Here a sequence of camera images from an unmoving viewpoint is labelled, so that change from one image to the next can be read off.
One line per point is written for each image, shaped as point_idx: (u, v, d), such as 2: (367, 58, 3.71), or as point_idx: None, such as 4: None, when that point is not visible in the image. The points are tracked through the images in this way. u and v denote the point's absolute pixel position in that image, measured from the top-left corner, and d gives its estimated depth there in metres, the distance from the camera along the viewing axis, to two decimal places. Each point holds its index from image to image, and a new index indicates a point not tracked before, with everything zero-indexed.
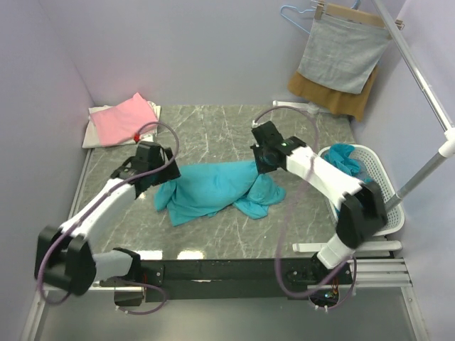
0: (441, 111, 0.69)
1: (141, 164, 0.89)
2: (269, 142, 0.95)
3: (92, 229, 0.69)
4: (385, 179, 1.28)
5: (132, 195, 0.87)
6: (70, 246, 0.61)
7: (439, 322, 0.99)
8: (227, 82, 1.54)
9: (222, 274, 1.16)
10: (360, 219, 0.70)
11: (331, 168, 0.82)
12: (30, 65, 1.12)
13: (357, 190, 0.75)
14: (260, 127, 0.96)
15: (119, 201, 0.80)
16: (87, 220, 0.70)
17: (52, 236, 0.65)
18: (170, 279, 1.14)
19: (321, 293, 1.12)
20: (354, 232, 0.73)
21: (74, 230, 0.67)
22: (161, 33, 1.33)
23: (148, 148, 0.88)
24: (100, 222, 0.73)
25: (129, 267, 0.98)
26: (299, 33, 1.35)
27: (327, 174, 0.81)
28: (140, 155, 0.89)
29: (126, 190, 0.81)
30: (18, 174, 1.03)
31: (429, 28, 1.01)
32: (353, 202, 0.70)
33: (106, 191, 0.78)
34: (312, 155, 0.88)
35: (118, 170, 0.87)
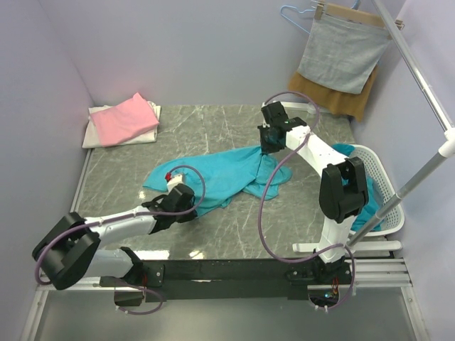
0: (441, 111, 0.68)
1: (170, 204, 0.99)
2: (274, 121, 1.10)
3: (104, 236, 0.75)
4: (385, 179, 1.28)
5: (148, 229, 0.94)
6: (84, 237, 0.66)
7: (440, 323, 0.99)
8: (227, 82, 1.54)
9: (222, 274, 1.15)
10: (339, 188, 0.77)
11: (321, 144, 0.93)
12: (30, 65, 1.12)
13: (343, 164, 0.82)
14: (269, 106, 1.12)
15: (136, 225, 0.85)
16: (106, 226, 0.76)
17: (74, 222, 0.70)
18: (170, 279, 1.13)
19: (321, 293, 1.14)
20: (333, 201, 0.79)
21: (93, 226, 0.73)
22: (161, 34, 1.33)
23: (181, 193, 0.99)
24: (114, 232, 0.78)
25: (126, 270, 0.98)
26: (299, 33, 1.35)
27: (317, 148, 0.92)
28: (171, 197, 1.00)
29: (147, 221, 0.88)
30: (18, 175, 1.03)
31: (429, 28, 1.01)
32: (335, 172, 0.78)
33: (135, 212, 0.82)
34: (308, 131, 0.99)
35: (149, 202, 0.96)
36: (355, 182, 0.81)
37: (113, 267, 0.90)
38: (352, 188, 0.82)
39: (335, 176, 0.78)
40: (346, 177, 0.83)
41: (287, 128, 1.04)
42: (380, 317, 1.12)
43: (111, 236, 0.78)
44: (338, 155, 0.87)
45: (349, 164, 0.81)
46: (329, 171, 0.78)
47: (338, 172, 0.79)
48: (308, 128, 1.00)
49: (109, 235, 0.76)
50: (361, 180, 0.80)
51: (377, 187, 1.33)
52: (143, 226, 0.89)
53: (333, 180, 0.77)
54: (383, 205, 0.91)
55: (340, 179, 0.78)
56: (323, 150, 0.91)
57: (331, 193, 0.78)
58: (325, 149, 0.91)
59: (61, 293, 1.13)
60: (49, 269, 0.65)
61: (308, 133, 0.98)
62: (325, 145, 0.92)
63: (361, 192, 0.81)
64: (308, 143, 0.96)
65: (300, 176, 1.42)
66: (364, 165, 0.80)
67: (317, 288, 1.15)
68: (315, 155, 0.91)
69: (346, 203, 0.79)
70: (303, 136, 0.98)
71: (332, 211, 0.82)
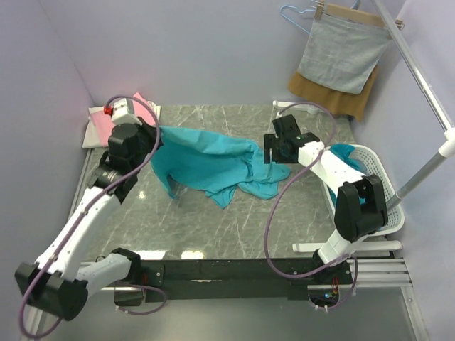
0: (441, 111, 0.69)
1: (120, 162, 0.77)
2: (286, 133, 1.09)
3: (71, 261, 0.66)
4: (385, 179, 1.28)
5: (119, 201, 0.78)
6: (48, 283, 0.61)
7: (440, 323, 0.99)
8: (227, 82, 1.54)
9: (221, 274, 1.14)
10: (356, 209, 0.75)
11: (335, 161, 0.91)
12: (30, 65, 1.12)
13: (360, 182, 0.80)
14: (281, 120, 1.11)
15: (99, 217, 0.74)
16: (64, 252, 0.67)
17: (30, 274, 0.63)
18: (170, 279, 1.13)
19: (321, 293, 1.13)
20: (350, 222, 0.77)
21: (50, 267, 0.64)
22: (161, 34, 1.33)
23: (121, 143, 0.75)
24: (82, 244, 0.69)
25: (127, 269, 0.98)
26: (299, 33, 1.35)
27: (331, 165, 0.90)
28: (114, 152, 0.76)
29: (104, 204, 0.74)
30: (18, 175, 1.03)
31: (429, 29, 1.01)
32: (352, 192, 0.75)
33: (82, 209, 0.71)
34: (323, 148, 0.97)
35: (96, 173, 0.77)
36: (373, 202, 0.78)
37: (112, 274, 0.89)
38: (370, 207, 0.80)
39: (351, 197, 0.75)
40: (364, 195, 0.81)
41: (299, 143, 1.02)
42: (380, 317, 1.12)
43: (83, 248, 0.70)
44: (354, 173, 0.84)
45: (366, 182, 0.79)
46: (345, 190, 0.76)
47: (355, 191, 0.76)
48: (321, 144, 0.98)
49: (77, 253, 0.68)
50: (380, 200, 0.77)
51: None
52: (109, 208, 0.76)
53: (349, 199, 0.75)
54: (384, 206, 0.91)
55: (357, 199, 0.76)
56: (338, 168, 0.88)
57: (348, 214, 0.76)
58: (340, 167, 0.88)
59: None
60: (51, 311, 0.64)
61: (322, 150, 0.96)
62: (340, 163, 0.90)
63: (379, 212, 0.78)
64: (322, 160, 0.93)
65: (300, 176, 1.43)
66: (382, 184, 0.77)
67: (317, 288, 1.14)
68: (329, 172, 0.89)
69: (363, 223, 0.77)
70: (316, 151, 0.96)
71: (348, 231, 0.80)
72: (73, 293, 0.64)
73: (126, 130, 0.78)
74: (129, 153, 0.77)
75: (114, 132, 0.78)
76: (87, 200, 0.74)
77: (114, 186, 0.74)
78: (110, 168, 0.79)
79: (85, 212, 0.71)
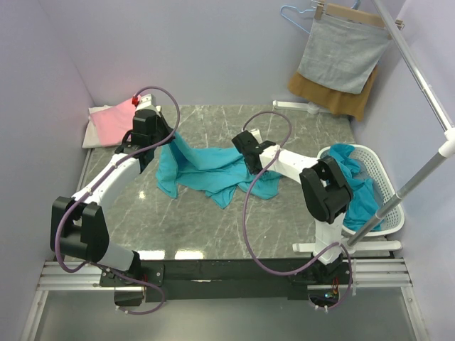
0: (441, 111, 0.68)
1: (141, 138, 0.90)
2: (246, 148, 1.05)
3: (102, 199, 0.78)
4: (386, 179, 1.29)
5: (137, 170, 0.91)
6: (84, 212, 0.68)
7: (441, 323, 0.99)
8: (227, 82, 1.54)
9: (222, 274, 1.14)
10: (319, 188, 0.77)
11: (291, 154, 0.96)
12: (30, 65, 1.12)
13: (318, 165, 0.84)
14: (239, 136, 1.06)
15: (124, 174, 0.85)
16: (98, 191, 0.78)
17: (66, 205, 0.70)
18: (170, 279, 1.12)
19: (321, 293, 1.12)
20: (320, 202, 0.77)
21: (87, 199, 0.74)
22: (161, 34, 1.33)
23: (144, 121, 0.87)
24: (109, 191, 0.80)
25: (130, 263, 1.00)
26: (299, 33, 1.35)
27: (289, 159, 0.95)
28: (137, 130, 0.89)
29: (131, 163, 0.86)
30: (18, 175, 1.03)
31: (429, 30, 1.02)
32: (311, 172, 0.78)
33: (112, 164, 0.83)
34: (279, 148, 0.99)
35: (121, 145, 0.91)
36: (335, 179, 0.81)
37: (119, 255, 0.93)
38: (334, 187, 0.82)
39: (311, 177, 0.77)
40: (325, 177, 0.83)
41: (258, 151, 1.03)
42: (379, 317, 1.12)
43: (109, 197, 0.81)
44: (311, 158, 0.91)
45: (323, 164, 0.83)
46: (305, 172, 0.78)
47: (314, 172, 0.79)
48: (277, 145, 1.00)
49: (105, 197, 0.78)
50: (338, 175, 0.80)
51: (378, 187, 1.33)
52: (130, 172, 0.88)
53: (311, 180, 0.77)
54: (383, 205, 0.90)
55: (318, 178, 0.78)
56: (294, 160, 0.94)
57: (315, 195, 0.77)
58: (298, 158, 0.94)
59: (60, 294, 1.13)
60: (76, 253, 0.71)
61: (276, 149, 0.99)
62: (295, 155, 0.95)
63: (343, 186, 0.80)
64: (280, 158, 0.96)
65: None
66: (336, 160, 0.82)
67: (317, 288, 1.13)
68: (289, 164, 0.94)
69: (333, 201, 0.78)
70: (274, 153, 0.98)
71: (321, 213, 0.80)
72: (100, 234, 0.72)
73: (147, 113, 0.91)
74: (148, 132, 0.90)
75: (136, 114, 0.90)
76: (115, 159, 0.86)
77: (139, 152, 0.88)
78: (132, 143, 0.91)
79: (116, 165, 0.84)
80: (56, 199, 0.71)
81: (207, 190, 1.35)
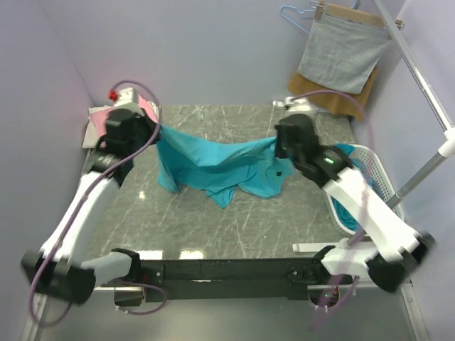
0: (441, 111, 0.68)
1: (116, 146, 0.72)
2: (306, 146, 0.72)
3: (79, 240, 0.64)
4: (386, 180, 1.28)
5: (114, 188, 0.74)
6: (55, 271, 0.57)
7: (440, 323, 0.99)
8: (227, 82, 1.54)
9: (222, 274, 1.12)
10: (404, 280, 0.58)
11: (388, 212, 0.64)
12: (30, 65, 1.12)
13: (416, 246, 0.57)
14: (294, 122, 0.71)
15: (97, 200, 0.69)
16: (68, 237, 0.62)
17: (36, 262, 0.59)
18: (170, 279, 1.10)
19: (321, 294, 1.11)
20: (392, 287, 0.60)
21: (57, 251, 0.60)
22: (161, 34, 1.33)
23: (119, 125, 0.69)
24: (85, 226, 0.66)
25: (128, 267, 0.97)
26: (299, 33, 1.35)
27: (379, 215, 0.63)
28: (111, 135, 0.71)
29: (104, 187, 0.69)
30: (17, 175, 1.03)
31: (429, 30, 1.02)
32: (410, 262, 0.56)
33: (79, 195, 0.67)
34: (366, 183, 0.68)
35: (93, 158, 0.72)
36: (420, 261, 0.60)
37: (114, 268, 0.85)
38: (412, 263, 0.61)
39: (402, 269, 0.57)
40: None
41: (330, 172, 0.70)
42: (379, 317, 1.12)
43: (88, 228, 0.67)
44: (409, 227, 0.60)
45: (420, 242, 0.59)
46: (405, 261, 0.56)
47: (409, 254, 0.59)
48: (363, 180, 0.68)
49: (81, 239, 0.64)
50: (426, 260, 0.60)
51: (378, 187, 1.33)
52: (106, 193, 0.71)
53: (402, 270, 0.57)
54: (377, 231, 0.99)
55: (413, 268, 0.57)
56: (387, 218, 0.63)
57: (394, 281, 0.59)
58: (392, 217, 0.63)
59: None
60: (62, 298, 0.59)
61: (364, 190, 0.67)
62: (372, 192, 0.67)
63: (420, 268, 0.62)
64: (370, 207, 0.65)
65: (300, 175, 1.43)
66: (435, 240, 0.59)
67: (316, 288, 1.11)
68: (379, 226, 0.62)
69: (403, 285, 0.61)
70: (362, 192, 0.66)
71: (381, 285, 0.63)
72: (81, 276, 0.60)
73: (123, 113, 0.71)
74: (124, 136, 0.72)
75: (109, 114, 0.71)
76: (82, 187, 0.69)
77: (114, 169, 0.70)
78: (104, 153, 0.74)
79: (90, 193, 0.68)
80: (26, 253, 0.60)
81: (207, 189, 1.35)
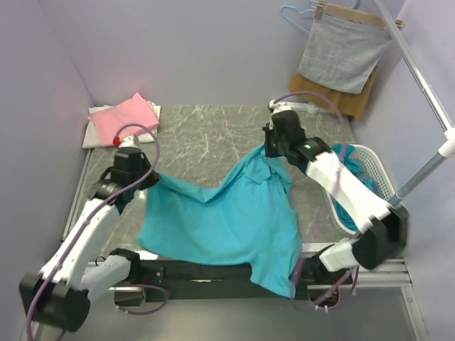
0: (441, 111, 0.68)
1: (121, 175, 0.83)
2: (290, 138, 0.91)
3: (74, 271, 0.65)
4: (385, 179, 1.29)
5: (116, 213, 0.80)
6: (54, 292, 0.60)
7: (440, 323, 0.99)
8: (227, 82, 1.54)
9: (221, 274, 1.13)
10: (383, 249, 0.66)
11: (357, 184, 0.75)
12: (30, 65, 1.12)
13: (387, 213, 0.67)
14: (283, 118, 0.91)
15: (98, 229, 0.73)
16: (68, 261, 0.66)
17: (34, 285, 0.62)
18: (170, 279, 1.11)
19: (321, 294, 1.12)
20: (374, 257, 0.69)
21: (55, 275, 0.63)
22: (161, 34, 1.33)
23: (126, 157, 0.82)
24: (82, 256, 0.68)
25: (126, 271, 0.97)
26: (299, 33, 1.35)
27: (352, 187, 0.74)
28: (119, 165, 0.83)
29: (106, 214, 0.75)
30: (18, 175, 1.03)
31: (429, 30, 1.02)
32: (379, 230, 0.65)
33: (55, 265, 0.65)
34: (339, 165, 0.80)
35: (96, 187, 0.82)
36: (396, 236, 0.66)
37: (113, 277, 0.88)
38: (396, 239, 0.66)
39: (382, 243, 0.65)
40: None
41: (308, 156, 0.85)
42: (380, 317, 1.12)
43: (84, 260, 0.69)
44: (379, 201, 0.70)
45: (394, 216, 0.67)
46: (375, 228, 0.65)
47: (384, 229, 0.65)
48: (337, 160, 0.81)
49: (78, 267, 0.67)
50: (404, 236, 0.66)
51: (378, 187, 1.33)
52: (106, 221, 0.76)
53: (378, 238, 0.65)
54: None
55: (384, 238, 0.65)
56: (358, 192, 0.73)
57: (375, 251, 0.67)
58: (360, 189, 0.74)
59: None
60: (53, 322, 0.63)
61: (338, 169, 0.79)
62: (359, 183, 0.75)
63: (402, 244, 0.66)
64: (342, 182, 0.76)
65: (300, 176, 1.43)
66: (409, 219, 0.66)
67: (316, 288, 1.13)
68: (348, 196, 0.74)
69: (383, 257, 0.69)
70: (335, 170, 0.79)
71: (367, 261, 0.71)
72: (79, 304, 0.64)
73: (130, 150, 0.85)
74: (129, 168, 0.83)
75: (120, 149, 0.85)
76: (60, 248, 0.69)
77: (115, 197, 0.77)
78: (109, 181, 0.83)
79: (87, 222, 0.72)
80: (23, 278, 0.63)
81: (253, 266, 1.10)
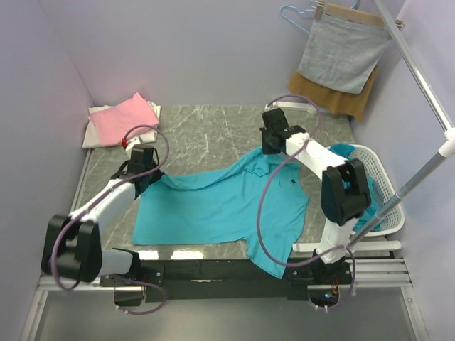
0: (441, 111, 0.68)
1: (137, 167, 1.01)
2: (274, 126, 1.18)
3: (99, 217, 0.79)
4: (385, 178, 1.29)
5: (132, 194, 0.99)
6: (82, 228, 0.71)
7: (440, 323, 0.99)
8: (227, 82, 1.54)
9: (221, 274, 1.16)
10: (338, 190, 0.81)
11: (321, 150, 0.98)
12: (30, 66, 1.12)
13: (343, 165, 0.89)
14: (269, 113, 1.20)
15: (120, 197, 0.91)
16: (94, 209, 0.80)
17: (62, 223, 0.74)
18: (170, 279, 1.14)
19: (321, 293, 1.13)
20: (335, 203, 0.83)
21: (83, 216, 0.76)
22: (161, 34, 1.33)
23: (143, 151, 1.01)
24: (104, 212, 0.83)
25: (127, 266, 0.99)
26: (299, 33, 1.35)
27: (317, 153, 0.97)
28: (136, 159, 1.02)
29: (126, 188, 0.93)
30: (18, 175, 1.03)
31: (429, 30, 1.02)
32: (335, 173, 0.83)
33: (84, 208, 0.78)
34: (306, 137, 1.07)
35: (117, 173, 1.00)
36: (357, 183, 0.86)
37: (116, 263, 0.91)
38: (354, 190, 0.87)
39: (338, 187, 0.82)
40: (347, 179, 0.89)
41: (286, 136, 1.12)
42: (380, 318, 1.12)
43: (104, 217, 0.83)
44: (337, 158, 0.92)
45: (349, 166, 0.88)
46: (330, 172, 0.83)
47: (338, 174, 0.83)
48: (306, 135, 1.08)
49: (102, 217, 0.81)
50: (361, 180, 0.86)
51: (378, 187, 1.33)
52: (126, 194, 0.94)
53: (334, 180, 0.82)
54: (353, 236, 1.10)
55: (340, 180, 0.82)
56: (320, 153, 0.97)
57: (333, 195, 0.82)
58: (323, 153, 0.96)
59: (61, 293, 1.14)
60: (70, 273, 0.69)
61: (306, 139, 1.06)
62: (323, 150, 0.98)
63: (362, 194, 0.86)
64: (307, 148, 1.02)
65: (300, 176, 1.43)
66: (363, 166, 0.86)
67: (317, 288, 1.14)
68: (313, 158, 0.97)
69: (348, 205, 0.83)
70: (301, 141, 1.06)
71: (335, 214, 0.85)
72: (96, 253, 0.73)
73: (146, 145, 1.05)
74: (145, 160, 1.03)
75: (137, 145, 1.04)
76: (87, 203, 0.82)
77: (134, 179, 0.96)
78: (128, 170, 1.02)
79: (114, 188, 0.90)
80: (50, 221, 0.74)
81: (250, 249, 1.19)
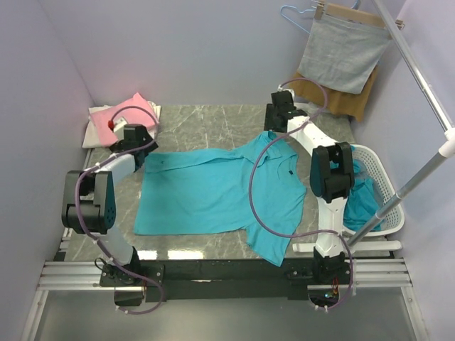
0: (441, 111, 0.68)
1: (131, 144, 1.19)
2: (281, 107, 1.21)
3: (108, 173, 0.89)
4: (385, 179, 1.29)
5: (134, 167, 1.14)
6: (98, 177, 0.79)
7: (441, 324, 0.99)
8: (227, 82, 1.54)
9: (222, 274, 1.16)
10: (325, 168, 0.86)
11: (317, 131, 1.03)
12: (30, 66, 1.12)
13: (333, 148, 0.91)
14: (279, 94, 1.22)
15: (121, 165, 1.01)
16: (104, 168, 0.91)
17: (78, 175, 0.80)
18: (170, 279, 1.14)
19: (321, 293, 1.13)
20: (320, 180, 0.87)
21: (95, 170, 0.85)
22: (161, 34, 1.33)
23: (134, 129, 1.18)
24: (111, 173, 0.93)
25: (130, 256, 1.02)
26: (299, 33, 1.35)
27: (311, 133, 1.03)
28: (129, 137, 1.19)
29: (128, 158, 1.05)
30: (18, 175, 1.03)
31: (429, 30, 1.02)
32: (323, 153, 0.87)
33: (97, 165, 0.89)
34: (306, 119, 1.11)
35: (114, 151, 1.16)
36: (343, 165, 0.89)
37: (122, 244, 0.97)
38: (340, 171, 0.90)
39: (323, 165, 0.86)
40: (337, 160, 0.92)
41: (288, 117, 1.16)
42: (380, 318, 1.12)
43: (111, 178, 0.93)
44: (328, 141, 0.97)
45: (338, 148, 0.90)
46: (318, 150, 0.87)
47: (327, 153, 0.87)
48: (306, 118, 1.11)
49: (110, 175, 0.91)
50: (348, 163, 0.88)
51: (377, 187, 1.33)
52: (127, 163, 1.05)
53: (321, 158, 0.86)
54: (352, 236, 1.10)
55: (326, 159, 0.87)
56: (318, 135, 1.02)
57: (320, 172, 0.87)
58: (319, 134, 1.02)
59: (61, 293, 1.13)
60: (91, 218, 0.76)
61: (305, 121, 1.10)
62: (319, 132, 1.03)
63: (348, 174, 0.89)
64: (304, 129, 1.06)
65: (300, 176, 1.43)
66: (352, 149, 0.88)
67: (317, 288, 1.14)
68: (309, 138, 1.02)
69: (332, 183, 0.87)
70: (301, 123, 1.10)
71: (320, 190, 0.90)
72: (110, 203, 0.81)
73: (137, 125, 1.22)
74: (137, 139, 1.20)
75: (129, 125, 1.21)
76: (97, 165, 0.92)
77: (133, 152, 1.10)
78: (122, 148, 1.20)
79: (116, 157, 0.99)
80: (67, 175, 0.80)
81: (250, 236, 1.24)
